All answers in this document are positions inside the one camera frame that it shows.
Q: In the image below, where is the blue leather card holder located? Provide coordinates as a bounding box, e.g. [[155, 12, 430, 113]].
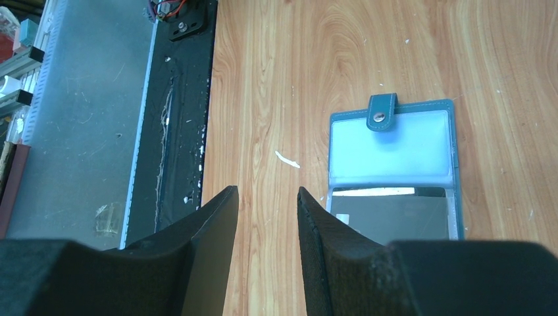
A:
[[326, 93, 465, 240]]

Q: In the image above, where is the black VIP card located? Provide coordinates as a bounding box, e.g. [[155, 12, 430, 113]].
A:
[[330, 187, 451, 245]]

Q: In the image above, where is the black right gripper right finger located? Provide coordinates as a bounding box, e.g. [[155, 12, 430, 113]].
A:
[[297, 188, 557, 315]]

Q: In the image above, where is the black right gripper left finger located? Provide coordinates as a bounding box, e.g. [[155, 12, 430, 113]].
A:
[[1, 186, 239, 315]]

